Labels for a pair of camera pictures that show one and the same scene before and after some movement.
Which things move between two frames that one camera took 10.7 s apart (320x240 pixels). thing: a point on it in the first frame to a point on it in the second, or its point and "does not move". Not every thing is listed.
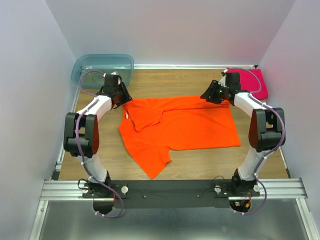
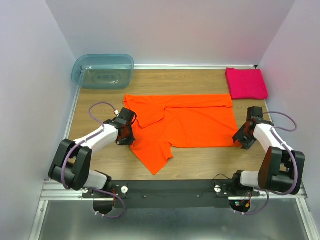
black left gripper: (127, 97) to (130, 140)
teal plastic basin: (88, 71) does not move
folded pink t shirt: (252, 81) does not move
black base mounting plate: (174, 194) does not move
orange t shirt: (153, 128) does not move
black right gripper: (213, 86) to (246, 144)
